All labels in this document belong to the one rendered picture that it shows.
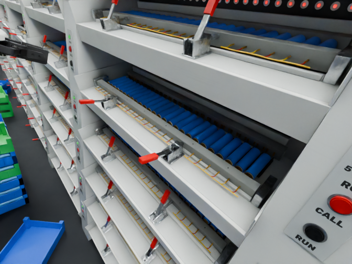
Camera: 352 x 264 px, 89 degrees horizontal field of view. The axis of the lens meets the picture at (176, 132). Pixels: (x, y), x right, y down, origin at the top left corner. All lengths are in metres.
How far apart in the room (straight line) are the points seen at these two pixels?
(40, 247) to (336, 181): 1.26
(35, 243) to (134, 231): 0.73
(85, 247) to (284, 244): 1.09
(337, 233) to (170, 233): 0.33
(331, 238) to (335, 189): 0.05
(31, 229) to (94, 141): 0.77
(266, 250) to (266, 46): 0.27
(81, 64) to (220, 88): 0.50
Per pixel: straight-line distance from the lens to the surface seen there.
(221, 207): 0.31
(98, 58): 0.68
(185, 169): 0.34
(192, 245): 0.48
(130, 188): 0.56
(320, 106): 0.21
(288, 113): 0.22
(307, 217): 0.24
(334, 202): 0.23
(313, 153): 0.22
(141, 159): 0.30
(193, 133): 0.39
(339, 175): 0.22
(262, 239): 0.29
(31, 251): 1.30
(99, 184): 0.83
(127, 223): 0.72
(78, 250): 1.25
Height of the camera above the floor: 1.09
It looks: 28 degrees down
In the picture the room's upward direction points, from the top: 13 degrees clockwise
